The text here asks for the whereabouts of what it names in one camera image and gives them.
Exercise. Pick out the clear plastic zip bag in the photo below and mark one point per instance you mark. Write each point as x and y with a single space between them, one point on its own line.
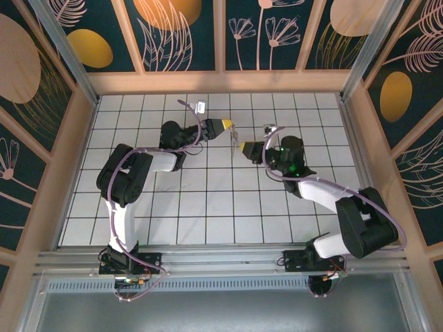
234 145

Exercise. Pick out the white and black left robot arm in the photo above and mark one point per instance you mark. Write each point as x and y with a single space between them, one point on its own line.
162 162

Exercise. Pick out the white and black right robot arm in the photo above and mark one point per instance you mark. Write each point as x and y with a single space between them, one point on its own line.
318 193

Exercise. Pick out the grey sheet metal panel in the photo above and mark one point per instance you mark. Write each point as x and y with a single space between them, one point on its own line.
221 314

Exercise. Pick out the aluminium side rail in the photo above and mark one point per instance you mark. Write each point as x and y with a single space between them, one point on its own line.
360 138

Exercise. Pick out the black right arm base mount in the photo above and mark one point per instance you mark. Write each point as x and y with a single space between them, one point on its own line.
294 259

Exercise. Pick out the long aluminium base rail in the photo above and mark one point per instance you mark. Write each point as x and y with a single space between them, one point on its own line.
221 259

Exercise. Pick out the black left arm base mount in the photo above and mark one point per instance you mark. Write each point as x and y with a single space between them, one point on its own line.
149 261

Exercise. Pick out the aluminium frame post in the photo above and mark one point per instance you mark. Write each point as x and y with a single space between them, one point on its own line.
65 52
373 45

